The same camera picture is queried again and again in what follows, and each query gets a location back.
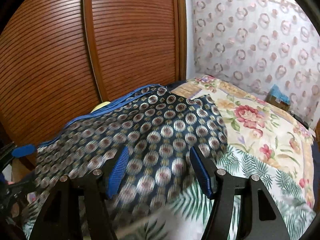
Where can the palm leaf print sheet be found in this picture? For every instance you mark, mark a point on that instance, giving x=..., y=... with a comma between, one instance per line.
x=253, y=201

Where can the cardboard box with blue cloth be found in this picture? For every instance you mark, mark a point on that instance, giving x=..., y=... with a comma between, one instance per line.
x=276, y=98

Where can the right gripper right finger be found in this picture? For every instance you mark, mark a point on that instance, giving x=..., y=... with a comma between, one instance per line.
x=204, y=171

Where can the pink circle sheer curtain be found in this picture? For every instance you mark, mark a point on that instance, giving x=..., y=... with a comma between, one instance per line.
x=259, y=44

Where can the brown louvered wardrobe door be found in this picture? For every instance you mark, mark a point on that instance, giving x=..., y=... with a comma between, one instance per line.
x=60, y=58

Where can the floral bed blanket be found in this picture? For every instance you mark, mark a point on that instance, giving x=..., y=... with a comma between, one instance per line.
x=260, y=129

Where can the navy patterned satin garment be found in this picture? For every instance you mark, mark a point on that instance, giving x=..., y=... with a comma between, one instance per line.
x=157, y=126

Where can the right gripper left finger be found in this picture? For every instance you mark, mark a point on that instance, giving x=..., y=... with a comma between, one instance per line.
x=114, y=170

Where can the pale yellow pillow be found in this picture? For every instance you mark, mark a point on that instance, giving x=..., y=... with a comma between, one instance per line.
x=99, y=106

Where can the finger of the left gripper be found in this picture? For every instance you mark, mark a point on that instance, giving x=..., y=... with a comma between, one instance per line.
x=23, y=151

